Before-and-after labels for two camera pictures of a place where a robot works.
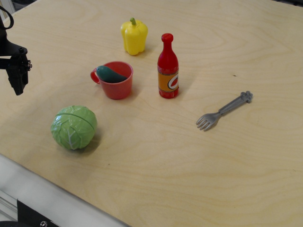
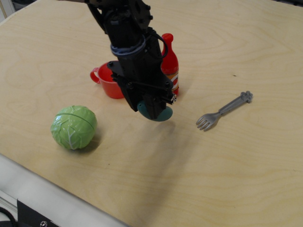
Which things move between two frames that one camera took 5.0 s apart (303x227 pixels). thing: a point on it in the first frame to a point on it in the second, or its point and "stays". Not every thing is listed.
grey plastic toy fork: [206, 121] stays
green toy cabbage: [74, 127] stays
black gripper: [18, 66] to [139, 75]
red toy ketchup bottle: [168, 69] stays
